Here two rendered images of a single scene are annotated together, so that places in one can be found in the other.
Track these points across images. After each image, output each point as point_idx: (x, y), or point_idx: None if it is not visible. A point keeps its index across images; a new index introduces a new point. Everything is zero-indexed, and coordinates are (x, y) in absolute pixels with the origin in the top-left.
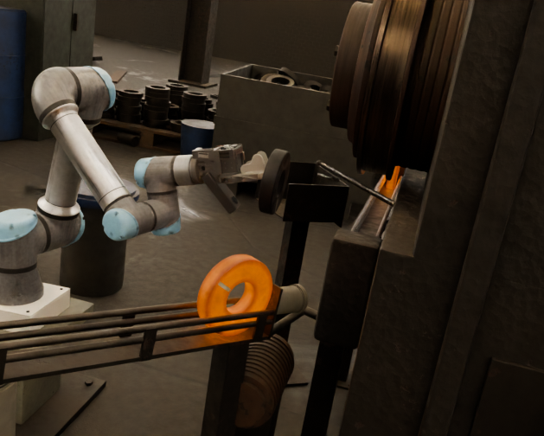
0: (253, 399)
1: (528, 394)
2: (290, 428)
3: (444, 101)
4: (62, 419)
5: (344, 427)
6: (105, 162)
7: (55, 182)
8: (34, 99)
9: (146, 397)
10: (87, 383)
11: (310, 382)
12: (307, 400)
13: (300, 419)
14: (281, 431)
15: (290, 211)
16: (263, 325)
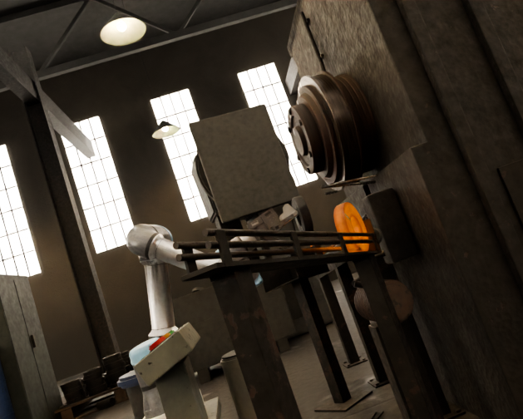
0: (398, 292)
1: None
2: (392, 406)
3: (369, 108)
4: None
5: (460, 262)
6: (202, 252)
7: (159, 311)
8: (135, 242)
9: None
10: None
11: (372, 391)
12: (382, 395)
13: (391, 401)
14: (389, 410)
15: (299, 270)
16: (375, 241)
